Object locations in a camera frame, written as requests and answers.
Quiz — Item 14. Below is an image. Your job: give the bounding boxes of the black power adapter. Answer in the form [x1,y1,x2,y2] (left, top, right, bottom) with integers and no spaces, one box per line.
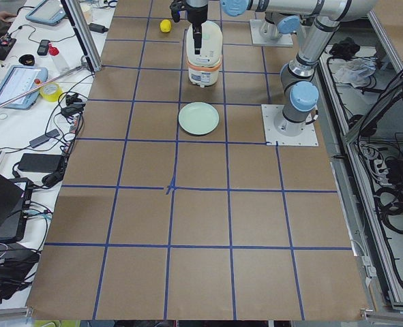
[88,23,108,33]

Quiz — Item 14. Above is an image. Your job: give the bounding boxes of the blue teach pendant tablet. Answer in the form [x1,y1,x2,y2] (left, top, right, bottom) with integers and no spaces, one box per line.
[0,65,48,110]

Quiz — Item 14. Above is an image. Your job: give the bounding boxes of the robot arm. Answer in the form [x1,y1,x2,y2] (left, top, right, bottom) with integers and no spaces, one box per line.
[221,0,376,91]
[186,12,300,63]

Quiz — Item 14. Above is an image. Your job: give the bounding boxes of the black laptop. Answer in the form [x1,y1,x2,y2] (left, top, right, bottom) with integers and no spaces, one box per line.
[0,174,32,244]

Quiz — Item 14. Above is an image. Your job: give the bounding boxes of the white rice cooker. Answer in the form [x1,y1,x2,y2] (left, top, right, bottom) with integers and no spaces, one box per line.
[186,20,223,87]

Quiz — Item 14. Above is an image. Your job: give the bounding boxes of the black phone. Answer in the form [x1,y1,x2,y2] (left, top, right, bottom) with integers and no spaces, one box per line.
[37,40,50,56]

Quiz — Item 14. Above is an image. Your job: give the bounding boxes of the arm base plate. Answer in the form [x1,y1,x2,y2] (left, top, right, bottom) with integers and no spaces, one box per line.
[261,104,318,146]
[250,19,293,48]

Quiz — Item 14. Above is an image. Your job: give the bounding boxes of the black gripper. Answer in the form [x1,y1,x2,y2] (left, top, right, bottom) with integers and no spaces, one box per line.
[186,0,209,55]

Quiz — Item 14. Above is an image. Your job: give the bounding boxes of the yellow toy lemon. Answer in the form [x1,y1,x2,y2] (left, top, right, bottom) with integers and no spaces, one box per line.
[160,19,172,33]

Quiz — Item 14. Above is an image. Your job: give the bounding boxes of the yellow tape roll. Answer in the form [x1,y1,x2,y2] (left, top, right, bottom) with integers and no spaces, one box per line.
[39,82,63,102]

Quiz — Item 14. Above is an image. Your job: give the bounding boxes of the metal rod stand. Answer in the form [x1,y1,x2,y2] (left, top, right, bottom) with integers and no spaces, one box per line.
[0,63,94,110]

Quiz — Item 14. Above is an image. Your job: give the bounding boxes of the green plate far side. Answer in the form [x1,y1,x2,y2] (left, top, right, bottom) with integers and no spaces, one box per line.
[178,102,220,136]

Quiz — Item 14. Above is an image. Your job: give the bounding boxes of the paper cup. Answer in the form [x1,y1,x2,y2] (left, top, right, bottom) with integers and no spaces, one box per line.
[80,3,93,24]

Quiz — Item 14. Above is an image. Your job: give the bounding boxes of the aluminium frame post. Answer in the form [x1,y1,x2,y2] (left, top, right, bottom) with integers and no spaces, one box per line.
[61,0,102,72]

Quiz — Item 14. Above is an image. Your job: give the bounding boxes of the red cap squeeze bottle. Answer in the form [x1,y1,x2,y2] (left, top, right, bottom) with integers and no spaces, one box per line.
[48,43,70,73]

